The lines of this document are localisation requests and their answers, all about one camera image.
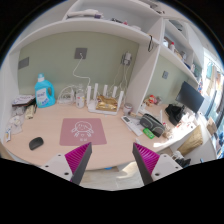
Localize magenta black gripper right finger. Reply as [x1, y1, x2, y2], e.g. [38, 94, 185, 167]
[132, 143, 182, 185]

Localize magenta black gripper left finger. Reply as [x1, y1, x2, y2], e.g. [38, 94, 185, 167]
[42, 143, 92, 185]

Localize pink mouse pad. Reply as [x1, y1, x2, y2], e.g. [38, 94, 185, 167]
[60, 118, 107, 146]

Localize black computer mouse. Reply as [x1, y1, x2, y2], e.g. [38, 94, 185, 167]
[29, 137, 44, 150]

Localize green small box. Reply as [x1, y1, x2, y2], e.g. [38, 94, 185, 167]
[143, 128, 155, 139]

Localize grey pencil case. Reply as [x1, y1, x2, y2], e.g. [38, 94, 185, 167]
[140, 114, 165, 137]

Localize white remote control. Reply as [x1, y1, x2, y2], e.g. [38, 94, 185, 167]
[121, 116, 143, 136]

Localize brown paper bag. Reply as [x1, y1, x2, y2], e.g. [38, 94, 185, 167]
[178, 125, 203, 156]

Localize black bag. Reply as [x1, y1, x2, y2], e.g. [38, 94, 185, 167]
[165, 104, 185, 126]

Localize small glass jar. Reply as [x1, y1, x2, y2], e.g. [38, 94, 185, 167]
[123, 103, 133, 115]

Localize white wifi router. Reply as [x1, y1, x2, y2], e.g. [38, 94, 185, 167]
[86, 84, 124, 115]

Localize small white bottle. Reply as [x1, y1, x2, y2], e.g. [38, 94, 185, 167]
[76, 89, 85, 108]

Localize gold snack bag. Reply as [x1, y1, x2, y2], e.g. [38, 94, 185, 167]
[96, 95, 118, 111]

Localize blue detergent bottle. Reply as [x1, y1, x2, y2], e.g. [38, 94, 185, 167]
[35, 73, 55, 108]

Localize pile of snack packets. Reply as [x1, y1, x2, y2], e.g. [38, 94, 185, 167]
[5, 95, 35, 142]

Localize black computer monitor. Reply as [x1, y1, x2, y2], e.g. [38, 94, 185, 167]
[176, 82, 204, 113]

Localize white power adapter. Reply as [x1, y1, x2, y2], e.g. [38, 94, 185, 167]
[122, 52, 132, 65]

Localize white shelf unit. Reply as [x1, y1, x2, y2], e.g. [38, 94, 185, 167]
[0, 0, 204, 120]

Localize coiled white cables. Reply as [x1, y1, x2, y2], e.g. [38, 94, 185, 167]
[56, 84, 78, 106]

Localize white charging cable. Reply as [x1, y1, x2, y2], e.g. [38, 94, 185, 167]
[72, 53, 92, 88]

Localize grey wall socket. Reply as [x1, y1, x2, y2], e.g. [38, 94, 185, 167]
[74, 48, 87, 59]

